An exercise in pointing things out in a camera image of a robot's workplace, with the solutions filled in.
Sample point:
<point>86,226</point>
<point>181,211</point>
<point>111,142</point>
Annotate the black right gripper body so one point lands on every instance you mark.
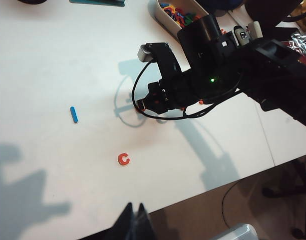
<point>182,92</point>

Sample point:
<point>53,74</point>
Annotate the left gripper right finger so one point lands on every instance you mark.
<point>142,227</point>

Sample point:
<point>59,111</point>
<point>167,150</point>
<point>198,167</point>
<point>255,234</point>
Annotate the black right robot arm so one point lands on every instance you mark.
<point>280,75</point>

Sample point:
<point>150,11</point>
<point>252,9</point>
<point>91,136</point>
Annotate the colourful magnet letters heap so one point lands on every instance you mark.
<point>180,15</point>

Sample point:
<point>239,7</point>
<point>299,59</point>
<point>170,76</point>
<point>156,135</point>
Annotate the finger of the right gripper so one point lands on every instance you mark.
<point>152,91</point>
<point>161,107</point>

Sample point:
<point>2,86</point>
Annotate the navy blue clog shoe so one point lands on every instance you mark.
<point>230,5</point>

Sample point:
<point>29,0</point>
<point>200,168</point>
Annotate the grey plastic container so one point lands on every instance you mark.
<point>237,233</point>

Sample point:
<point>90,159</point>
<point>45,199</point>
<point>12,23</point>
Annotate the blue letter I magnet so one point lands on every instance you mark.
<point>73,114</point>

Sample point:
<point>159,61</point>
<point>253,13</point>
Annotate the white black small device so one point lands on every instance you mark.
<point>240,35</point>

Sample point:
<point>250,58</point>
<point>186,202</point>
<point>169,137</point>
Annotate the white cylindrical bottle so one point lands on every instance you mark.
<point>256,29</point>

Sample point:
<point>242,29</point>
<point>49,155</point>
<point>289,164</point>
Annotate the black office chair base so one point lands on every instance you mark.
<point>290,192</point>

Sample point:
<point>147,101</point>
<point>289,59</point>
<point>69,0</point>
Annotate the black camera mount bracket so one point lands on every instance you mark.
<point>167,65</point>

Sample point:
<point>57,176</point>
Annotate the black mesh pen holder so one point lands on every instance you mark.
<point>33,1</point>

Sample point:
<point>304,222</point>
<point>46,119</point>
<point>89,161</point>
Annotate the silver red foil bag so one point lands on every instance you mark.
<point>303,40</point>

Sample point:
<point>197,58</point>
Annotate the orange letter C magnet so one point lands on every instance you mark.
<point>123,159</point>

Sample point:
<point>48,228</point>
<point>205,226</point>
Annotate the flat teal magnet letter box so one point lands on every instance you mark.
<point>97,2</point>

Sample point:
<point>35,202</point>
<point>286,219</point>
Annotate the beige pulp tray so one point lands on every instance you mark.
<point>165,22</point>

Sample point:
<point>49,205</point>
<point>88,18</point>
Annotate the orange round letter magnet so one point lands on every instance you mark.
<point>223,31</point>

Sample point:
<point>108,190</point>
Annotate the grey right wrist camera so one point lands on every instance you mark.
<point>145,53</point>

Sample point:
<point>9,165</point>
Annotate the orange letter O magnet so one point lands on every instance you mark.
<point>182,108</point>

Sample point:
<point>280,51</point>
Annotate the orange squarish letter magnet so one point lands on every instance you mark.
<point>201,101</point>

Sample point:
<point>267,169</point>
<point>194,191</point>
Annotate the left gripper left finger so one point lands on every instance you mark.
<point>122,227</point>

